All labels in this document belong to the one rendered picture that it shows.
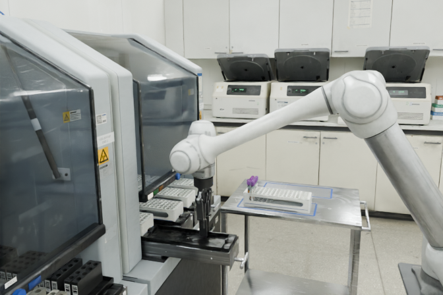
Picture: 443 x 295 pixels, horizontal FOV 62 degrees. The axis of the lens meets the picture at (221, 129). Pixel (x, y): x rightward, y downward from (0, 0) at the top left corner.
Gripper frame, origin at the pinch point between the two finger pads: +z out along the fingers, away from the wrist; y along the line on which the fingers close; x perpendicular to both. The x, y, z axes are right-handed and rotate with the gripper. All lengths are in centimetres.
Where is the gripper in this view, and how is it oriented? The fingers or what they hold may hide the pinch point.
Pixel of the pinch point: (204, 226)
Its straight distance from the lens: 147.9
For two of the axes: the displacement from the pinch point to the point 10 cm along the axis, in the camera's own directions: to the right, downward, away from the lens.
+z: 0.1, 9.8, 1.9
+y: -2.8, 1.8, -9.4
